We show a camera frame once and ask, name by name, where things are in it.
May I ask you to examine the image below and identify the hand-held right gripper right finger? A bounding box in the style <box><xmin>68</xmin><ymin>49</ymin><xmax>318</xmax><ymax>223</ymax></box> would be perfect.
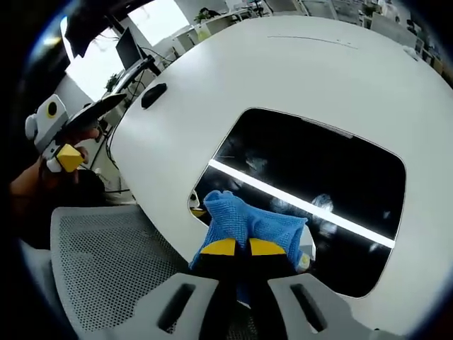
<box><xmin>247</xmin><ymin>237</ymin><xmax>358</xmax><ymax>336</ymax></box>

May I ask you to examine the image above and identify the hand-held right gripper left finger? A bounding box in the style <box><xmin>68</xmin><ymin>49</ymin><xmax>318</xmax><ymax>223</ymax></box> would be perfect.
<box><xmin>155</xmin><ymin>237</ymin><xmax>239</xmax><ymax>340</ymax></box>

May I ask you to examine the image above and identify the blue cleaning cloth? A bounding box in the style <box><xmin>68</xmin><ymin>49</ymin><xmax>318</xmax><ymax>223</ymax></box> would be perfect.
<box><xmin>188</xmin><ymin>189</ymin><xmax>309</xmax><ymax>306</ymax></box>

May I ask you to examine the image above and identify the black mirror with white frame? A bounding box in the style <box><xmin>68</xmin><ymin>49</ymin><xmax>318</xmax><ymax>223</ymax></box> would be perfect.
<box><xmin>185</xmin><ymin>107</ymin><xmax>408</xmax><ymax>299</ymax></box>

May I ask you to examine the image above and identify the person's left hand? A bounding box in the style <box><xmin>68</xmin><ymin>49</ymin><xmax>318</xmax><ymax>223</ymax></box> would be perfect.
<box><xmin>38</xmin><ymin>125</ymin><xmax>104</xmax><ymax>186</ymax></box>

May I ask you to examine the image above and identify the green potted plant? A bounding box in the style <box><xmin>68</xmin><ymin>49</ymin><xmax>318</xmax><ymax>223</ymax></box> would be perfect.
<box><xmin>105</xmin><ymin>73</ymin><xmax>122</xmax><ymax>92</ymax></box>

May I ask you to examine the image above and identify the black computer mouse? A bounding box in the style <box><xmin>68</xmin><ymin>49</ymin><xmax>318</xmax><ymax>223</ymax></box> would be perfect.
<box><xmin>140</xmin><ymin>82</ymin><xmax>168</xmax><ymax>109</ymax></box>

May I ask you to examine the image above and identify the black monitor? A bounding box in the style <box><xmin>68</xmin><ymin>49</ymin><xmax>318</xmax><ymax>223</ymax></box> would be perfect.
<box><xmin>115</xmin><ymin>27</ymin><xmax>143</xmax><ymax>67</ymax></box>

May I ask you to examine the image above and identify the white mesh office chair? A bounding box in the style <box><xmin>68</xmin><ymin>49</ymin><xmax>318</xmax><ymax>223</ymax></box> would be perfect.
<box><xmin>49</xmin><ymin>204</ymin><xmax>258</xmax><ymax>340</ymax></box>

